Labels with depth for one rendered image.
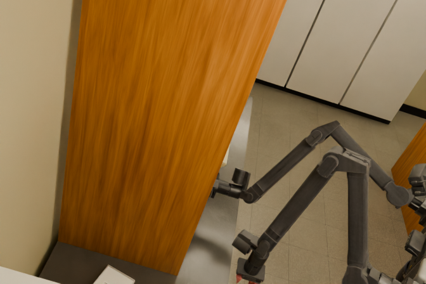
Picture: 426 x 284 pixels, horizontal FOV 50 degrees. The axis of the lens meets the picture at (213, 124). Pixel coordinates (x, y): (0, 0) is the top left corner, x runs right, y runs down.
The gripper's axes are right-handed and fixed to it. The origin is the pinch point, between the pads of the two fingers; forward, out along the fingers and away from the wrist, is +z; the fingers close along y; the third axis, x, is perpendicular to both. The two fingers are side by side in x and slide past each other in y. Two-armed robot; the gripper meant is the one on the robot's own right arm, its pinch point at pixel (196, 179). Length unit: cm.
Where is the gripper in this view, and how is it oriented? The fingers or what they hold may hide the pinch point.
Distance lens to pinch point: 197.2
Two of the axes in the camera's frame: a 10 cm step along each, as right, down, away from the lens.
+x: -2.7, 7.5, 6.0
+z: -9.5, -3.1, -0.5
